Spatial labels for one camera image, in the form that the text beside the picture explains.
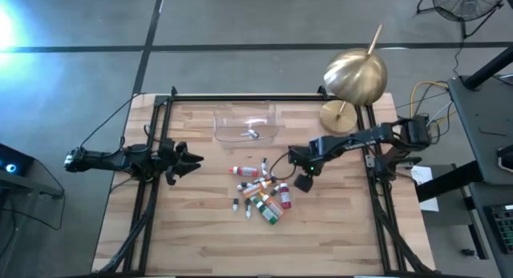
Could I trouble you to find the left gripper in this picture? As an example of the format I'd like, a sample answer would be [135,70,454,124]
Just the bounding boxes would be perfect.
[158,138,204,187]

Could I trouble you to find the red-orange bottle orange tip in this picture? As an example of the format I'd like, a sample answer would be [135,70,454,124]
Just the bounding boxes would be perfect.
[228,165,260,179]

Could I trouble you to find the orange bottle yellow tip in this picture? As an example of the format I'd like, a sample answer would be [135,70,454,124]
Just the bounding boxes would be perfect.
[241,179,274,199]
[259,192,285,220]

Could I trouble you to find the green bottle green tip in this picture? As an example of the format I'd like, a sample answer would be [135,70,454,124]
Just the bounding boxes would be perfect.
[249,196,279,226]

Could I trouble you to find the clear plastic bin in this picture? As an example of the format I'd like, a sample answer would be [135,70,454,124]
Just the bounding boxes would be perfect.
[212,100,281,150]

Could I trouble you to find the brass table lamp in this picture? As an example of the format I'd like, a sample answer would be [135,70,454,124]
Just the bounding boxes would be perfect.
[319,22,389,136]

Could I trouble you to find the white paper sheet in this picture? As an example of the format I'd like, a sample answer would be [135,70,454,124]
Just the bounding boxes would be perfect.
[409,164,441,213]

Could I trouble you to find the black desk crossbar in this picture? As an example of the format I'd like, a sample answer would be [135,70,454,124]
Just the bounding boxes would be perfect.
[415,160,485,203]

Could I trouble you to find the black computer blue light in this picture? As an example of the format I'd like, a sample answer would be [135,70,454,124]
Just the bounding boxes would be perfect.
[0,143,36,178]

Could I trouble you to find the dark grey desk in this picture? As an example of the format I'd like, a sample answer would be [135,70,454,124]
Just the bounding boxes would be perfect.
[446,75,513,187]
[467,180,513,278]

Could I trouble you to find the black white-edged device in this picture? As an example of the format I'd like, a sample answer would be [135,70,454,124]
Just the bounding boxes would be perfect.
[496,143,513,174]

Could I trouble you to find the black slanted pole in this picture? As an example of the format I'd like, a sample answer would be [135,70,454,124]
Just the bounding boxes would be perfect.
[463,45,513,91]

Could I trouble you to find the black keyboard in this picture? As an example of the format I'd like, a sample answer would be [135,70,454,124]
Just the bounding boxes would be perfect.
[483,203,513,256]

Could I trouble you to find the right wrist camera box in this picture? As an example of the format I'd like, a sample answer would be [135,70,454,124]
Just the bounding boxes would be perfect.
[294,173,314,194]

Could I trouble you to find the black right camera cable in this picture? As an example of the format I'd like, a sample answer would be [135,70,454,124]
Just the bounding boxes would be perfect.
[269,151,298,182]

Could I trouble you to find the black aluminium table frame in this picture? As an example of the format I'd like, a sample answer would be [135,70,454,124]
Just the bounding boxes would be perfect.
[91,85,440,278]

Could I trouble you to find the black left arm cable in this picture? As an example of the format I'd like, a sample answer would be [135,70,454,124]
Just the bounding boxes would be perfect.
[79,91,147,150]

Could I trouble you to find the yellow cable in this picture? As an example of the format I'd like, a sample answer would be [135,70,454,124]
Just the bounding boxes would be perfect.
[408,80,458,129]

